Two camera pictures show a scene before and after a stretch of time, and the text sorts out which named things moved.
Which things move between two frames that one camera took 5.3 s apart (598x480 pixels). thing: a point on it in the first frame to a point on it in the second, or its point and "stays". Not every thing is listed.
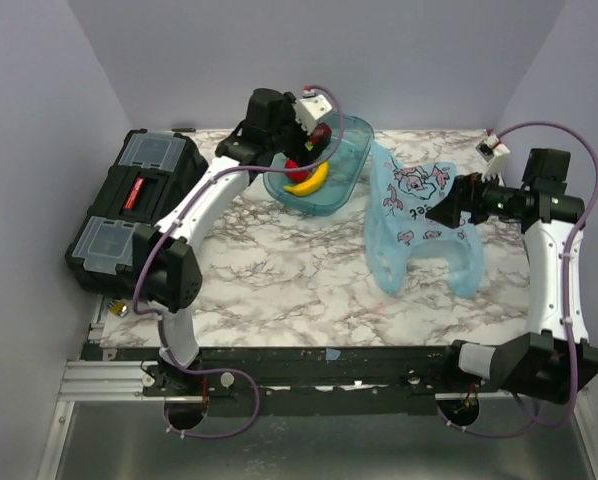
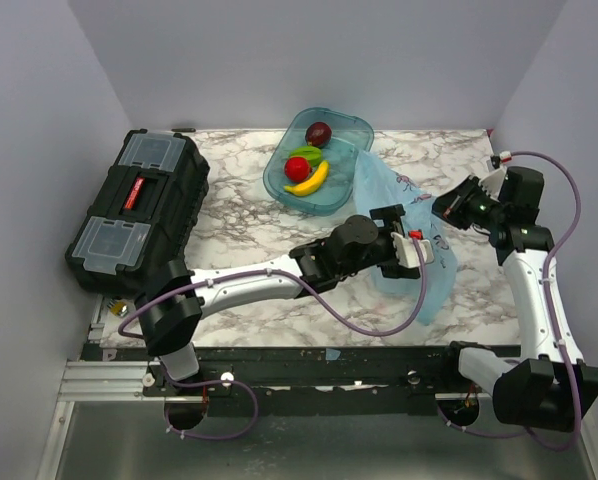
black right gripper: (467, 193) stays
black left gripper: (302, 154) to (391, 220)
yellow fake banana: (310, 185) stays
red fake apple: (295, 176) stays
